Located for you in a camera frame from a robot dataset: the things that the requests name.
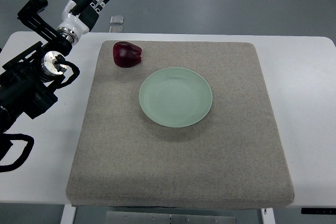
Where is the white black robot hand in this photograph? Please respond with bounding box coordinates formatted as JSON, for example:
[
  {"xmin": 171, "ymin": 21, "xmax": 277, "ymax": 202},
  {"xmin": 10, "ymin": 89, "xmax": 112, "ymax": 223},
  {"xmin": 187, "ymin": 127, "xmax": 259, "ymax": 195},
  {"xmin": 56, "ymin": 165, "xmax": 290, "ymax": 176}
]
[{"xmin": 57, "ymin": 0, "xmax": 110, "ymax": 45}]

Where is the dark red apple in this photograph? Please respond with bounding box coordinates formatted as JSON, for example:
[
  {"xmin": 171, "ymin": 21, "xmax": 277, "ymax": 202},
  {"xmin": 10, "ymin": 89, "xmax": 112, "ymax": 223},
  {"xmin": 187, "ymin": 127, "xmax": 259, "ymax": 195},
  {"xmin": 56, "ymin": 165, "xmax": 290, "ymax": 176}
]
[{"xmin": 113, "ymin": 41, "xmax": 142, "ymax": 68}]

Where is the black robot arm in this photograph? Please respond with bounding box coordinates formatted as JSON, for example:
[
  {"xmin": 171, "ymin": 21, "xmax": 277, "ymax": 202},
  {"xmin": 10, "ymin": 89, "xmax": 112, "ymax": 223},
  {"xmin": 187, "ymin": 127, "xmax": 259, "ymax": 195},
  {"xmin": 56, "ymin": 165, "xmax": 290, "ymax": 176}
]
[{"xmin": 1, "ymin": 0, "xmax": 80, "ymax": 173}]

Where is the lower floor socket plate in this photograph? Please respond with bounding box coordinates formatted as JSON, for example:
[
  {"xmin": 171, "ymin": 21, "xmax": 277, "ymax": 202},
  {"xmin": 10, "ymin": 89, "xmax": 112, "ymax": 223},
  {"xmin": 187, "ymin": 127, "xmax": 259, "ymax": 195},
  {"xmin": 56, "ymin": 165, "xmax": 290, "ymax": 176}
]
[{"xmin": 109, "ymin": 26, "xmax": 123, "ymax": 33}]

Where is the pale green plate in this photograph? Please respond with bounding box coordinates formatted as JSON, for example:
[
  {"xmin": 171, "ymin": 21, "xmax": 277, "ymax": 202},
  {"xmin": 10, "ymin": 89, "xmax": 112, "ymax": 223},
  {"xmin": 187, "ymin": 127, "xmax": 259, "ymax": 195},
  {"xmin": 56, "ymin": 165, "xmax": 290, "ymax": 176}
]
[{"xmin": 139, "ymin": 67, "xmax": 213, "ymax": 128}]

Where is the white table leg left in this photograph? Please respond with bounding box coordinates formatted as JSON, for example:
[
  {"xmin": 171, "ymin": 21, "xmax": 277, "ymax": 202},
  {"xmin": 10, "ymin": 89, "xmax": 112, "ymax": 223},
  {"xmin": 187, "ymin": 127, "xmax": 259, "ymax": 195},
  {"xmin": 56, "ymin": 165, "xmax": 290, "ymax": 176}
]
[{"xmin": 60, "ymin": 205, "xmax": 77, "ymax": 224}]

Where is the white table leg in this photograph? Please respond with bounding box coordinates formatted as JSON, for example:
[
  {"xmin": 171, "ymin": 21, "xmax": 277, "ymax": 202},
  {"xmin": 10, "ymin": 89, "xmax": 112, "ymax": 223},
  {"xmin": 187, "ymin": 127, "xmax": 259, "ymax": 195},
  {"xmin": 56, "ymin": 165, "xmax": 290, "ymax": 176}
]
[
  {"xmin": 261, "ymin": 208, "xmax": 276, "ymax": 224},
  {"xmin": 60, "ymin": 205, "xmax": 77, "ymax": 224}
]

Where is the beige fabric cushion mat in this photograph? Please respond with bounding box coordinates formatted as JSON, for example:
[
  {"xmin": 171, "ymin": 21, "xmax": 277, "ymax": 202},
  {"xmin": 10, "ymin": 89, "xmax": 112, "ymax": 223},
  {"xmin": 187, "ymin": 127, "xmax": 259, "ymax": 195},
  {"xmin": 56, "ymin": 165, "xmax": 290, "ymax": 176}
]
[{"xmin": 65, "ymin": 40, "xmax": 295, "ymax": 208}]

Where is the white table leg right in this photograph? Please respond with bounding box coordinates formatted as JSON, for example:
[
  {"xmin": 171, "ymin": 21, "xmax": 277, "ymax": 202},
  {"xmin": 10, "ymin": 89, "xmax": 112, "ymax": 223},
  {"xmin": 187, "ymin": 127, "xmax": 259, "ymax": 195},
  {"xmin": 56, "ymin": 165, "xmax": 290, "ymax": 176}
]
[{"xmin": 261, "ymin": 208, "xmax": 276, "ymax": 224}]

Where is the black desk control panel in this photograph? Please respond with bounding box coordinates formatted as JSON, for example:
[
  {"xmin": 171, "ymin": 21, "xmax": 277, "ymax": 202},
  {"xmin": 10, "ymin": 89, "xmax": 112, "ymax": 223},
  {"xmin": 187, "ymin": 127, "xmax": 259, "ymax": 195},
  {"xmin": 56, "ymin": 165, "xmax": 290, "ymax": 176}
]
[{"xmin": 301, "ymin": 208, "xmax": 336, "ymax": 215}]

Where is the grey metal base plate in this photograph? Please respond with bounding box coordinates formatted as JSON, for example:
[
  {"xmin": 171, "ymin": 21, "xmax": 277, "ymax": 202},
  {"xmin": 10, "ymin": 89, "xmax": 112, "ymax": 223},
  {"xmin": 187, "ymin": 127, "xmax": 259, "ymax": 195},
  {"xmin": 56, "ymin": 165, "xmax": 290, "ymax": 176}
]
[{"xmin": 105, "ymin": 211, "xmax": 237, "ymax": 224}]

